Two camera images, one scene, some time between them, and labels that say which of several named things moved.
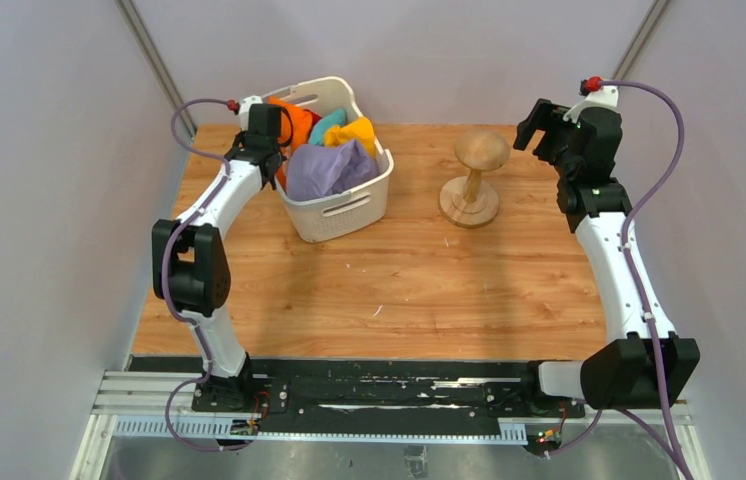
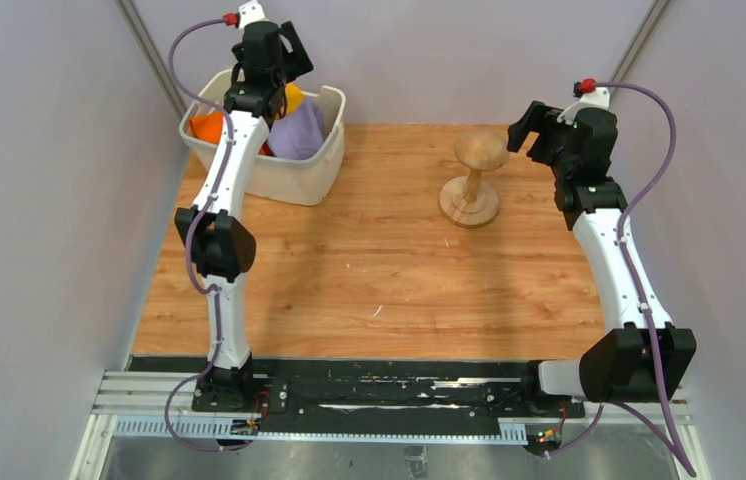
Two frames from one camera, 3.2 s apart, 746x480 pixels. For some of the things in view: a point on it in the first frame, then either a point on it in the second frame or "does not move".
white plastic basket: x=357 y=209 -> x=286 y=181
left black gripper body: x=276 y=152 -> x=291 y=64
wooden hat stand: x=470 y=201 does not move
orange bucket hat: x=303 y=122 -> x=208 y=127
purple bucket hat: x=316 y=171 -> x=298 y=135
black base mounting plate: x=315 y=390 does not move
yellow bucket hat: x=360 y=130 -> x=295 y=98
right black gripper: x=545 y=116 does not move
